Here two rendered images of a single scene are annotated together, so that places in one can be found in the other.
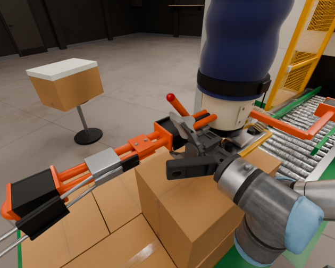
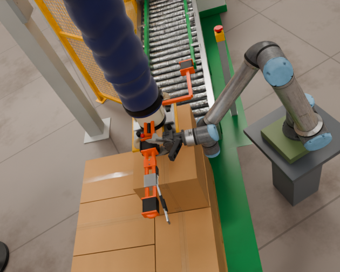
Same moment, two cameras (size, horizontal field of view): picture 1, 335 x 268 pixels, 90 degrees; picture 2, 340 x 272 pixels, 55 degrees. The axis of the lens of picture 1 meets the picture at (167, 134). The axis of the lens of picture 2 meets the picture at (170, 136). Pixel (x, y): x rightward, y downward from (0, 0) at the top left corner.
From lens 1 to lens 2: 1.32 m
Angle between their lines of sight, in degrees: 29
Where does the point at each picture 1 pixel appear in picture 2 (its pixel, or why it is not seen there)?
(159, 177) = not seen: hidden behind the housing
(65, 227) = not seen: outside the picture
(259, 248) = (212, 148)
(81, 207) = (117, 262)
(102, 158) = (149, 179)
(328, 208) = (215, 119)
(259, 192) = (198, 135)
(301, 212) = (210, 130)
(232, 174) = (188, 138)
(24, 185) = (146, 207)
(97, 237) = (150, 254)
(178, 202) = (174, 174)
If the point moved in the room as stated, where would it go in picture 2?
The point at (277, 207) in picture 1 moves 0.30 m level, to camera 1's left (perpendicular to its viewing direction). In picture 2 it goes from (205, 134) to (174, 182)
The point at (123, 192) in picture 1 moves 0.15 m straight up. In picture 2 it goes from (127, 224) to (119, 216)
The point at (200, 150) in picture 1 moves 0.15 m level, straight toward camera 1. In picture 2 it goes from (171, 141) to (191, 157)
